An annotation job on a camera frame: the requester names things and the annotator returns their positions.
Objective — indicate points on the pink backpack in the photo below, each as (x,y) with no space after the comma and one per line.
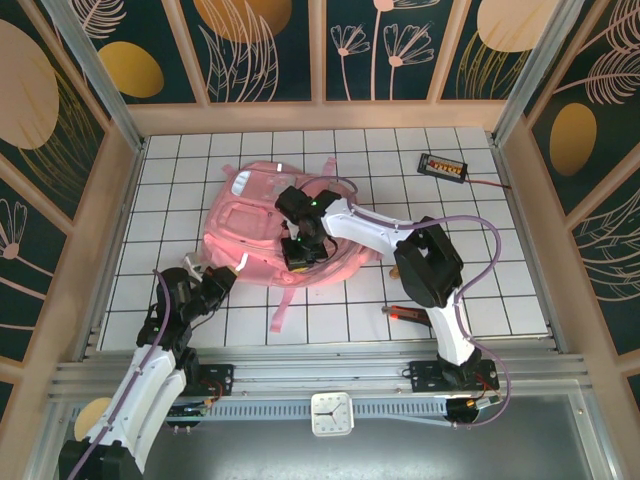
(240,225)

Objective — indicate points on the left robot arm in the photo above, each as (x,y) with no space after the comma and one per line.
(140,400)

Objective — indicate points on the small controller module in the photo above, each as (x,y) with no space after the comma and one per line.
(197,410)
(482,402)

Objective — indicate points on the yellow round sponge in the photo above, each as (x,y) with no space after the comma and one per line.
(87,420)

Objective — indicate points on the black circuit board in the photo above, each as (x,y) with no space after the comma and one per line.
(442,167)

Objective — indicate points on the red black utility knife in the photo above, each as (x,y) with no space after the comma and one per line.
(407,314)

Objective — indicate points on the white square clock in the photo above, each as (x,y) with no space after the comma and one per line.
(332,414)

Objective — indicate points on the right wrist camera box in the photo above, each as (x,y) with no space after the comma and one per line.
(292,230)

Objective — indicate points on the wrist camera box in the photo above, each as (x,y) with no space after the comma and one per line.
(192,262)
(292,230)

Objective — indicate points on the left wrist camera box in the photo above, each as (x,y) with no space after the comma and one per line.
(192,262)

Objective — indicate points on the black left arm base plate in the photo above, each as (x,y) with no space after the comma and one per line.
(220,377)

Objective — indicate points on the aluminium table rail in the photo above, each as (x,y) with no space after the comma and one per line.
(320,372)

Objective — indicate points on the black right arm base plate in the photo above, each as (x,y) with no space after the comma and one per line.
(425,375)

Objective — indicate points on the aluminium frame post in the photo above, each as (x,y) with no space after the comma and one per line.
(102,85)
(532,75)

